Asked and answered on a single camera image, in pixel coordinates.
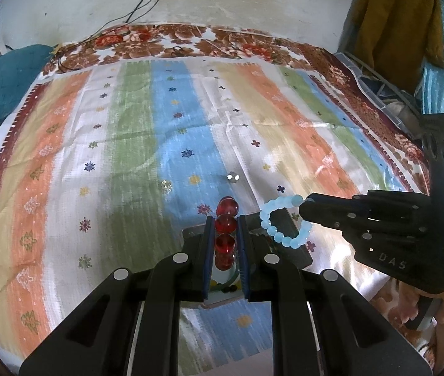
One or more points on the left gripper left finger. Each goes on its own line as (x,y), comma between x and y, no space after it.
(208,254)

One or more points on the floral brown bedsheet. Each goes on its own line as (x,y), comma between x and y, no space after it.
(245,47)

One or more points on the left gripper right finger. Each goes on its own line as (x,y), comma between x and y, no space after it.
(241,235)

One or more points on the silver clear charm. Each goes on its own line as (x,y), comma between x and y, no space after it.
(232,177)

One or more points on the gold clear charm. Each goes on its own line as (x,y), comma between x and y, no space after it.
(166,186)

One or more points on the green jade bangle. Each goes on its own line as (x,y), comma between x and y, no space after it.
(230,285)

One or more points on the striped woven mat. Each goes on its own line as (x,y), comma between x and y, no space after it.
(186,164)

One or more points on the mustard hanging garment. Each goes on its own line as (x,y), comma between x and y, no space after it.
(396,38)

